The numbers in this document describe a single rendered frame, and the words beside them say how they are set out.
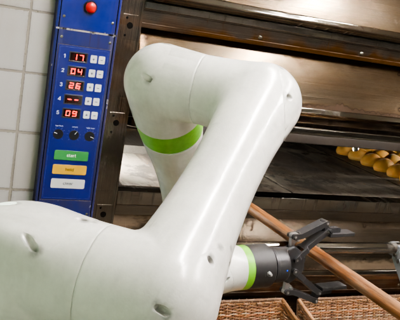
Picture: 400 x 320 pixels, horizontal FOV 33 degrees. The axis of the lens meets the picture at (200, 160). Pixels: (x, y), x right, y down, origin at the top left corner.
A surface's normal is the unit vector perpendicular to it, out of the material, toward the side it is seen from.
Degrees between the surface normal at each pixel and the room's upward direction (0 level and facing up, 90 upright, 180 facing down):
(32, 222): 17
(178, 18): 90
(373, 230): 70
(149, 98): 109
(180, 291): 56
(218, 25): 90
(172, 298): 63
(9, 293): 102
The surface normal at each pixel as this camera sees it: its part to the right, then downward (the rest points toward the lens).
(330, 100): 0.43, -0.08
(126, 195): 0.40, 0.26
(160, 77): -0.17, -0.01
